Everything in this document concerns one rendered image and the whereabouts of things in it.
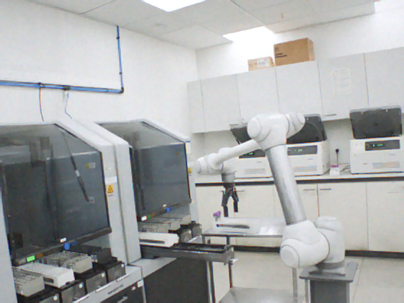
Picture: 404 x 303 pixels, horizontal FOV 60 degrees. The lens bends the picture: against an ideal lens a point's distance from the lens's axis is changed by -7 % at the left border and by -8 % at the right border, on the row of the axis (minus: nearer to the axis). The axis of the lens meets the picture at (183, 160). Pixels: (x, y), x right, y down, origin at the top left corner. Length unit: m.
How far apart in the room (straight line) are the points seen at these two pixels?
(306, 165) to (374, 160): 0.71
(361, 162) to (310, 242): 2.44
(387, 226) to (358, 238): 0.32
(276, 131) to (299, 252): 0.56
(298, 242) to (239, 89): 3.24
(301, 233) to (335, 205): 2.47
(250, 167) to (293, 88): 1.06
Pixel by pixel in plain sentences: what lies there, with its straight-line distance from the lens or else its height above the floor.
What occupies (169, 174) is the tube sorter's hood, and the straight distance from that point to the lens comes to 2.48.
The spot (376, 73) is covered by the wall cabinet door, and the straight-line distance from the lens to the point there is 4.37.
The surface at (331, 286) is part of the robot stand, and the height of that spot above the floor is 0.64.
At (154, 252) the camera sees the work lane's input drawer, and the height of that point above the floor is 0.78.
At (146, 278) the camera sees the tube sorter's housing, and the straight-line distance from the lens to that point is 2.20.
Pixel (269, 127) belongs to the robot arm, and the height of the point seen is 1.44.
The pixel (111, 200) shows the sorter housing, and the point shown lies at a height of 1.13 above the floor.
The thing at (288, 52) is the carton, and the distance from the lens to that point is 4.61.
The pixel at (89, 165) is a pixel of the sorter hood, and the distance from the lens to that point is 1.92.
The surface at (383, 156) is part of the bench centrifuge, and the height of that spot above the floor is 1.07.
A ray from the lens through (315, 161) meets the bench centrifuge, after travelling 4.16.
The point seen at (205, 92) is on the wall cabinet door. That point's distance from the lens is 4.92.
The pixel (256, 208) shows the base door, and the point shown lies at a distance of 4.42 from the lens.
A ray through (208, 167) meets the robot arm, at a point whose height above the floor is 1.25.
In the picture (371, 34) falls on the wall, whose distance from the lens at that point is 4.79.
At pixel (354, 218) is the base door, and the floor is 0.43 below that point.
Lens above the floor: 1.42
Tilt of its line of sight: 3 degrees down
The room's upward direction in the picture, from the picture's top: 5 degrees counter-clockwise
